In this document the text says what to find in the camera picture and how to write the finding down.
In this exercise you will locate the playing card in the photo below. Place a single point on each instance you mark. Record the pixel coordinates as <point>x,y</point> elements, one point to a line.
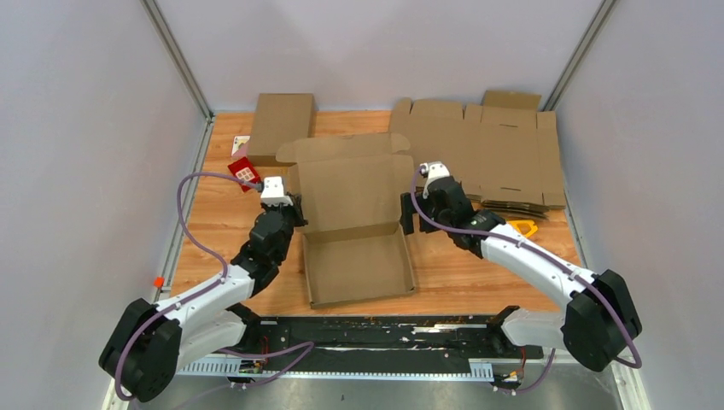
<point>239,147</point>

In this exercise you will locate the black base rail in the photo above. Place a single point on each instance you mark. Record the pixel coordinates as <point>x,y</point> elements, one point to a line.
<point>381,345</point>

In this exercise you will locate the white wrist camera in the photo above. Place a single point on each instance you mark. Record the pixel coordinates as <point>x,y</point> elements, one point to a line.
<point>274,193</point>
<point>431,171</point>

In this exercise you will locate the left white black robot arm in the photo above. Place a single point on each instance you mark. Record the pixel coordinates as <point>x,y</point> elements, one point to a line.
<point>152,341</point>

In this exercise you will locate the stack of flat cardboard sheets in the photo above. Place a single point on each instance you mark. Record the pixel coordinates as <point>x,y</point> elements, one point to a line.
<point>502,149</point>

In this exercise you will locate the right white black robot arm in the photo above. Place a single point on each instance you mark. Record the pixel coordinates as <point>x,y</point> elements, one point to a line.
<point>597,322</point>

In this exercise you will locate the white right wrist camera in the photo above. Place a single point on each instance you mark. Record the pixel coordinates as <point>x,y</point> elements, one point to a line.
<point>431,171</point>

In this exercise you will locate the brown cardboard box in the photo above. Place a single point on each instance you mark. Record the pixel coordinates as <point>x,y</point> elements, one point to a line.
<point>279,118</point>
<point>354,248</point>

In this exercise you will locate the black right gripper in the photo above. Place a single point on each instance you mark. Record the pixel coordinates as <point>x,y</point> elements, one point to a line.
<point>408,211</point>

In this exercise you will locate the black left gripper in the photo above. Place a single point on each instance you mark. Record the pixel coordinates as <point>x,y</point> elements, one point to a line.
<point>296,209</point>

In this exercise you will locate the closed brown cardboard box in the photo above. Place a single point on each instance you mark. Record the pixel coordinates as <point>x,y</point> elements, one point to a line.
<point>279,118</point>

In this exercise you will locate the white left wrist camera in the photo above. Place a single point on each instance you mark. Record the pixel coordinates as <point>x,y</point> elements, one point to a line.
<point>274,193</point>

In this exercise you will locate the red plastic window block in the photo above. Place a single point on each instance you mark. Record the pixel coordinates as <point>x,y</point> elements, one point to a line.
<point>243,169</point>

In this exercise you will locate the yellow plastic triangle block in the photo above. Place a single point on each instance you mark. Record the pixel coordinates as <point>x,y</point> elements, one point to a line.
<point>527,228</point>

